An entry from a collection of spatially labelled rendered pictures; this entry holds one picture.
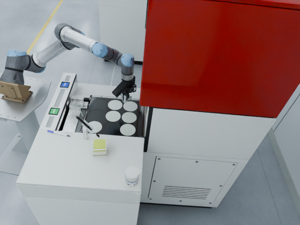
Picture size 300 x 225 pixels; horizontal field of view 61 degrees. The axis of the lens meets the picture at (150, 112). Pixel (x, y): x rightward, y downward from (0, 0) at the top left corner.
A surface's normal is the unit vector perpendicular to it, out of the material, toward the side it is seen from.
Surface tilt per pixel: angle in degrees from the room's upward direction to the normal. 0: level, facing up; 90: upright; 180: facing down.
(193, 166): 90
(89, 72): 0
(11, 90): 90
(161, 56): 90
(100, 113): 0
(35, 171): 0
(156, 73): 90
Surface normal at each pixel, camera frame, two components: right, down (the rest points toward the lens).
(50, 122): 0.09, -0.69
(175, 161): -0.03, 0.72
